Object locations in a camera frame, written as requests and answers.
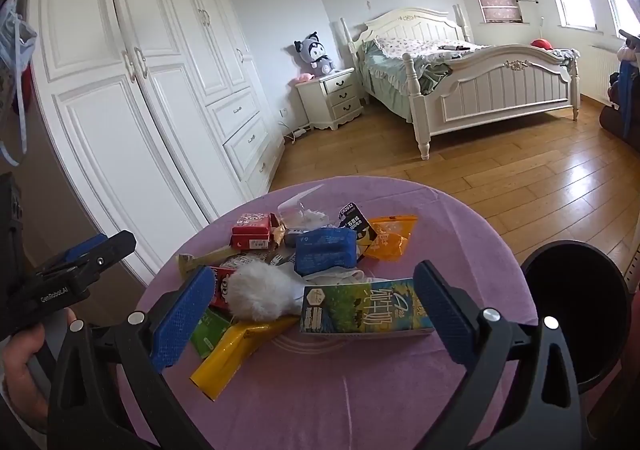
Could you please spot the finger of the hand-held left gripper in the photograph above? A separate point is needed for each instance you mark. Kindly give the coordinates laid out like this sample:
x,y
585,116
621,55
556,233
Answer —
x,y
80,250
110,247

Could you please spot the gold wrapper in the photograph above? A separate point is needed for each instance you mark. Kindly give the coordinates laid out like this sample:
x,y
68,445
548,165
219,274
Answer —
x,y
200,261

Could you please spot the small black object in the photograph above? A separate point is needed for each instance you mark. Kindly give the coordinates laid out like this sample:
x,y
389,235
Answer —
x,y
455,47

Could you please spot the pile of clothes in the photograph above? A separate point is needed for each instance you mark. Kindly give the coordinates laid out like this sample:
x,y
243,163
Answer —
x,y
629,47

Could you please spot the green ruffled bedspread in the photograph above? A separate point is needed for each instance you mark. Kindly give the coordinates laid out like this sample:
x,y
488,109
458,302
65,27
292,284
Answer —
x,y
387,74

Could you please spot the crumpled white tissue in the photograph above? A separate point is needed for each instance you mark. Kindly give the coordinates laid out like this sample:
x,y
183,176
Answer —
x,y
340,276

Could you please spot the red snack box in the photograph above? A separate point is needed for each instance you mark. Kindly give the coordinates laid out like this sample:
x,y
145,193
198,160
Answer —
x,y
252,230

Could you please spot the white power strip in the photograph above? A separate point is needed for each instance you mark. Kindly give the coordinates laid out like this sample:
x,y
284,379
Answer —
x,y
297,133

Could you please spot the yellow wrapper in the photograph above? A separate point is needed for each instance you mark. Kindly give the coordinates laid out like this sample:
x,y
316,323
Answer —
x,y
225,360

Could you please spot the green milk carton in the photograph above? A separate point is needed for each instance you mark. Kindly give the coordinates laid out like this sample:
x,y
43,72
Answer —
x,y
370,310

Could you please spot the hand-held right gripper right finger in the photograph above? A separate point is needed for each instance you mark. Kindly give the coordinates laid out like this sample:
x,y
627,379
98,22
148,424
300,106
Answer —
x,y
445,315

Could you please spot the orange packet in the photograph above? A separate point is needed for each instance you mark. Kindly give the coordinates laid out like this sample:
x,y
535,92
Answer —
x,y
390,240

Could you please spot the red round object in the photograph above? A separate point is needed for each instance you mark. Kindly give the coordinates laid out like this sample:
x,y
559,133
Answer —
x,y
541,44

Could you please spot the blue cloth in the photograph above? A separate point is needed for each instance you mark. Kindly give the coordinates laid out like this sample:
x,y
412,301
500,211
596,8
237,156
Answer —
x,y
627,99

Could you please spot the cream wooden bed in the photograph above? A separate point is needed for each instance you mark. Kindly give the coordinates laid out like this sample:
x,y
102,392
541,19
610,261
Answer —
x,y
500,84

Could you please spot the small pink plush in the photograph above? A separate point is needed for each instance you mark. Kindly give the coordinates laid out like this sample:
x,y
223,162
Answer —
x,y
302,78

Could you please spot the person's left hand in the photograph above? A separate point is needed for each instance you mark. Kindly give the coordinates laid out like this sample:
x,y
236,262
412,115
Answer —
x,y
17,360

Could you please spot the clear plastic bag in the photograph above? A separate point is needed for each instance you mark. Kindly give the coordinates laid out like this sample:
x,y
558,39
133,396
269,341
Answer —
x,y
300,205

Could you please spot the white radiator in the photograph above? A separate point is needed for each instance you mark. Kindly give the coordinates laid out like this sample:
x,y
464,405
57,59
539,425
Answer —
x,y
602,74

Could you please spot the purple tablecloth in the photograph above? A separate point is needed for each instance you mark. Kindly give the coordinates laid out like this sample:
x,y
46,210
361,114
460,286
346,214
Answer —
x,y
350,395

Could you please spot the cream nightstand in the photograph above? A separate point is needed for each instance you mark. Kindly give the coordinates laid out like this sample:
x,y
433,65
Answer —
x,y
330,99

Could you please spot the green packet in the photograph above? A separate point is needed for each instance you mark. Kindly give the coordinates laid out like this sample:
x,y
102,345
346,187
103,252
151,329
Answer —
x,y
210,335

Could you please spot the white patterned packet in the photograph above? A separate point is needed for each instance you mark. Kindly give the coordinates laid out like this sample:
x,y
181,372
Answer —
x,y
250,260

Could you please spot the white panelled wardrobe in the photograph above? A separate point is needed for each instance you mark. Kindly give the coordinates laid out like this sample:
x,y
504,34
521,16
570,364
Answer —
x,y
100,79

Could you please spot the grey purple plush toy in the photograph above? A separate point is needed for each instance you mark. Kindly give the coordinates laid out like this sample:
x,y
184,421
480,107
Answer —
x,y
314,54

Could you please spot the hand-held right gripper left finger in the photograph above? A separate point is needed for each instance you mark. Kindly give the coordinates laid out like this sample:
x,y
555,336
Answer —
x,y
180,315

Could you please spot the black battery pack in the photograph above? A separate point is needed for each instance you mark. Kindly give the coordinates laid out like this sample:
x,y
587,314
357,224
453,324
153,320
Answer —
x,y
349,215

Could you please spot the red packet with eyes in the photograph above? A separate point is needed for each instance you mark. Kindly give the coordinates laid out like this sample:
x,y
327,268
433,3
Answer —
x,y
222,287

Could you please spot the black and yellow packet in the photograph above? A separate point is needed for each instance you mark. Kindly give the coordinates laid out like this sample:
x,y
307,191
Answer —
x,y
365,237

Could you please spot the floral pillow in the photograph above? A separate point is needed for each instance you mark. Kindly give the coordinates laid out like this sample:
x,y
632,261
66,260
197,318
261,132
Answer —
x,y
400,45

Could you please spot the brown chair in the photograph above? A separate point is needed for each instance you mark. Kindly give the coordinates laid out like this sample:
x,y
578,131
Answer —
x,y
612,124

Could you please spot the black trash bin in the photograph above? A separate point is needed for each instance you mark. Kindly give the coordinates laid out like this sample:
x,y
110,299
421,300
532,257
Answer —
x,y
575,310

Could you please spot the hanging pale bag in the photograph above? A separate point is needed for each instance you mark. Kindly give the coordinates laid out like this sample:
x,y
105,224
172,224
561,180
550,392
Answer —
x,y
17,39

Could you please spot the blue packet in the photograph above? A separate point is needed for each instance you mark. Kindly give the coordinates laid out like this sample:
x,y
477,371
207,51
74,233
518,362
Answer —
x,y
322,250

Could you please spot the white fluffy ball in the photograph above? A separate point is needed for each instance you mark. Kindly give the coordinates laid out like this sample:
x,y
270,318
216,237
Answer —
x,y
260,292

